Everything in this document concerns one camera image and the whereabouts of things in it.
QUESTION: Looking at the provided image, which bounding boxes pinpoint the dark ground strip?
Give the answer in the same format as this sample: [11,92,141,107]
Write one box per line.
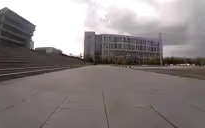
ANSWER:
[131,66,205,82]

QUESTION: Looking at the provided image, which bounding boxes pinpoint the row of trees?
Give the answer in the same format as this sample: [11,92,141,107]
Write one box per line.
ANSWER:
[162,56,205,67]

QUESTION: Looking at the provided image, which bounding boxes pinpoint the dark layered building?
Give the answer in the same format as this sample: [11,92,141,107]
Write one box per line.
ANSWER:
[0,5,37,51]

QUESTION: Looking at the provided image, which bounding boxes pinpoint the wide concrete steps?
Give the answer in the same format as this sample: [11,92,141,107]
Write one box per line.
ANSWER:
[0,40,91,83]

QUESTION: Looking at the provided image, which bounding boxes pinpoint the large grey glazed building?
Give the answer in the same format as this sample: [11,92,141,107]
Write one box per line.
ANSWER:
[83,31,162,66]

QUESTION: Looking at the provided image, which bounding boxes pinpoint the grey paved plaza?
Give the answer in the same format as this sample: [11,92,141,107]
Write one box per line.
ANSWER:
[0,64,205,128]

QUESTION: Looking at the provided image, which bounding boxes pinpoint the tall pole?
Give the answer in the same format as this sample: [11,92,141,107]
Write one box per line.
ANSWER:
[158,32,164,68]

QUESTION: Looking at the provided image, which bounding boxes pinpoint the low flat building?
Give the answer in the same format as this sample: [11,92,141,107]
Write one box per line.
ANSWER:
[34,46,64,56]

